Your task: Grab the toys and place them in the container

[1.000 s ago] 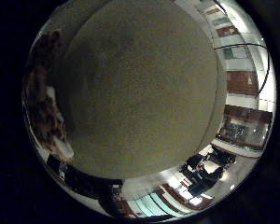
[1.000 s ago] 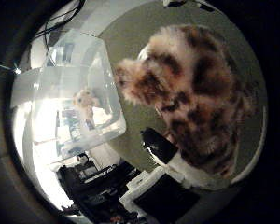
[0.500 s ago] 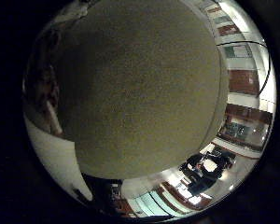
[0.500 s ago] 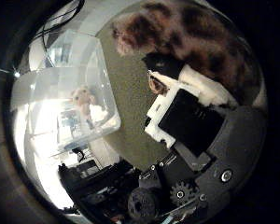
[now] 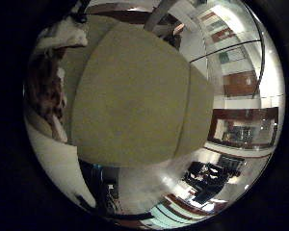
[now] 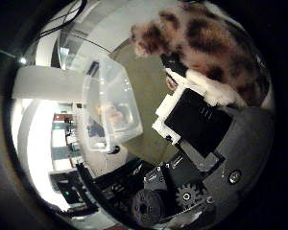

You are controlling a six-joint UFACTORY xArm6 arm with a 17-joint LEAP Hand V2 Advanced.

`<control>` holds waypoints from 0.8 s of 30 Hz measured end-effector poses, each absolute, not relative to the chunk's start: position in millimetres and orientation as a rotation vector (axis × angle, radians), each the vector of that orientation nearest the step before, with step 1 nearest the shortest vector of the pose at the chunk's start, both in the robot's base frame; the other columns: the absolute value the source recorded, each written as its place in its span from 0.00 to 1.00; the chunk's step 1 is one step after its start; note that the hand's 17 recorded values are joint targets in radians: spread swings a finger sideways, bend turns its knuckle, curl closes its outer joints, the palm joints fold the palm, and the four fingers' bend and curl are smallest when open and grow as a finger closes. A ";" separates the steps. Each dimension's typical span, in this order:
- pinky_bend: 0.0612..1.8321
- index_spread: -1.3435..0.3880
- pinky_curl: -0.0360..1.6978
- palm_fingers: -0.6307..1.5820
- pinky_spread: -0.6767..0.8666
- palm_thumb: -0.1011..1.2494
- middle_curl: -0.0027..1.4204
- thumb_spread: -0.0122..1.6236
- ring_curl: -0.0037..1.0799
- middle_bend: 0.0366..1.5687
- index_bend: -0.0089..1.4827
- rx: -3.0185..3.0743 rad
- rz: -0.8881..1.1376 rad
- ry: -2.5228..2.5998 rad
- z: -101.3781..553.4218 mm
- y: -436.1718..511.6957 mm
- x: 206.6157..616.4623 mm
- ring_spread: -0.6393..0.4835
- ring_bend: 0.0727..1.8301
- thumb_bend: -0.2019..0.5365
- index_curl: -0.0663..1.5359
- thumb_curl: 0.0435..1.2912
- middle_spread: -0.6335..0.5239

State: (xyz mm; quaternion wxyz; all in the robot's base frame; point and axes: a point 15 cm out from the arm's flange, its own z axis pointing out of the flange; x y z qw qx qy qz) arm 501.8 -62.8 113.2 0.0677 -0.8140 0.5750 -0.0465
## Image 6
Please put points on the leopard print plush toy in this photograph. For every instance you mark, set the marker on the leopard print plush toy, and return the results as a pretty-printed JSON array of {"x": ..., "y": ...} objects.
[{"x": 211, "y": 41}]

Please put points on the black device with green light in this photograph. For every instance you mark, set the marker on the black device with green light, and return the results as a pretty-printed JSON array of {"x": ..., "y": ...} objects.
[{"x": 68, "y": 191}]

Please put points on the clear plastic storage container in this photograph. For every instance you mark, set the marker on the clear plastic storage container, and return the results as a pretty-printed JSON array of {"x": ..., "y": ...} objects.
[{"x": 115, "y": 96}]

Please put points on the white structural beam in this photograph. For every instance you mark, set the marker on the white structural beam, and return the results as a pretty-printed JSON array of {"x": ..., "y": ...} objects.
[{"x": 48, "y": 83}]

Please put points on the olive green table cloth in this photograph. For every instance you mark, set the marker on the olive green table cloth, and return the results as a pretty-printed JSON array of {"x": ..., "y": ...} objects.
[{"x": 147, "y": 105}]

